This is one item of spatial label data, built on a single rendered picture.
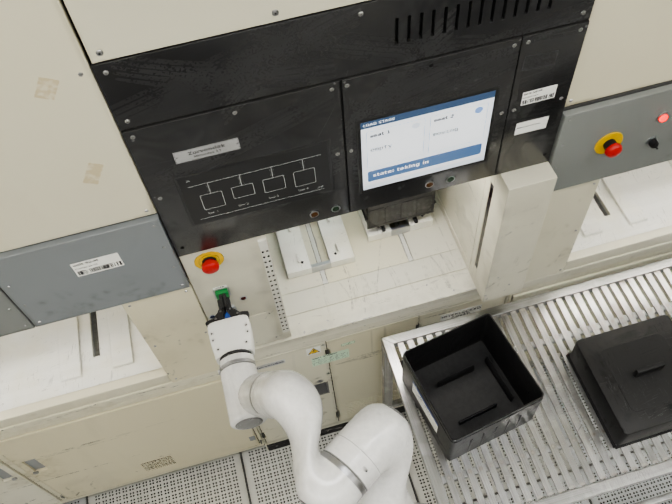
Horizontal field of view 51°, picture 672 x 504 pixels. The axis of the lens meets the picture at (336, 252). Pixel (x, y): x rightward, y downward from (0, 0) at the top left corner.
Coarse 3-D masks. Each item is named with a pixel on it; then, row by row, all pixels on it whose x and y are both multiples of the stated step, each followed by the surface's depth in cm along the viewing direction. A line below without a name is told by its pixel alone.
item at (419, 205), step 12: (432, 192) 206; (384, 204) 204; (396, 204) 206; (408, 204) 208; (420, 204) 209; (432, 204) 211; (372, 216) 208; (384, 216) 209; (396, 216) 211; (408, 216) 213; (384, 228) 215
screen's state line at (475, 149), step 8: (480, 144) 152; (448, 152) 151; (456, 152) 152; (464, 152) 152; (472, 152) 153; (416, 160) 150; (424, 160) 151; (432, 160) 152; (440, 160) 152; (448, 160) 153; (384, 168) 149; (392, 168) 150; (400, 168) 151; (408, 168) 152; (416, 168) 152; (368, 176) 150; (376, 176) 151; (384, 176) 152
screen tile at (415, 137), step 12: (420, 120) 140; (372, 132) 139; (384, 132) 140; (396, 132) 141; (408, 132) 142; (420, 132) 143; (372, 144) 142; (408, 144) 145; (420, 144) 146; (372, 156) 145; (384, 156) 146; (396, 156) 147; (408, 156) 148
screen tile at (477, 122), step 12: (468, 108) 141; (432, 120) 141; (444, 120) 142; (456, 120) 143; (468, 120) 144; (480, 120) 145; (468, 132) 147; (480, 132) 148; (432, 144) 147; (444, 144) 148; (456, 144) 149
